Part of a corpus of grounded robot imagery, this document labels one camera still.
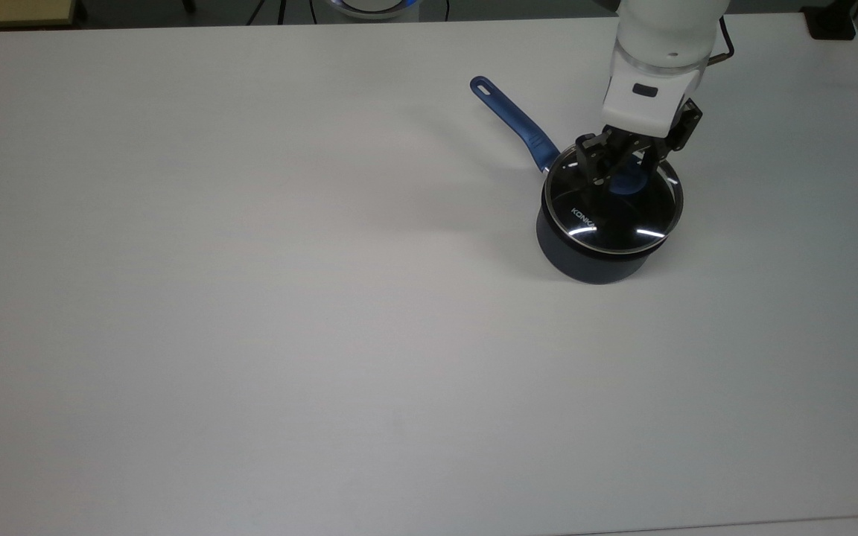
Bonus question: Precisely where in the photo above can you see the white side table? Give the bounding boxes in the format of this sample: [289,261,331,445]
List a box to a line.
[559,512,858,536]

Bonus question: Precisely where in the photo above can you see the wooden desk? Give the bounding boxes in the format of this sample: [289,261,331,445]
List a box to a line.
[0,0,78,32]

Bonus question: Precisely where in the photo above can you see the robot base with blue ring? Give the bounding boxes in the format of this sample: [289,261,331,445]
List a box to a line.
[323,0,424,21]

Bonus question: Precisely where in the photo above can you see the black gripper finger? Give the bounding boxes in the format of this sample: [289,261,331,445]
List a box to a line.
[574,128,625,191]
[643,98,704,178]

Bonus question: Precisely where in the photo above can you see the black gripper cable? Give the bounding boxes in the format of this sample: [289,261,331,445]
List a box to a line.
[703,15,737,69]

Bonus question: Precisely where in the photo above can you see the black tripod legs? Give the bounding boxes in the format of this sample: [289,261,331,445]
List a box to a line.
[246,0,290,26]

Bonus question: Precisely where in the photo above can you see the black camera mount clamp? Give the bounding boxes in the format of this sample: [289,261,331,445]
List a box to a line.
[804,3,858,42]

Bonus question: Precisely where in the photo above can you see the dark blue saucepan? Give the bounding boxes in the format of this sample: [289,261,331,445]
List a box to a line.
[469,74,685,286]

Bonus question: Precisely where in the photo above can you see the glass lid with blue knob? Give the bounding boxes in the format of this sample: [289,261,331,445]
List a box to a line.
[544,140,685,256]

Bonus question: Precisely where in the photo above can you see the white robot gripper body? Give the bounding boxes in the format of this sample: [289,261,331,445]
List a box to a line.
[600,63,702,140]

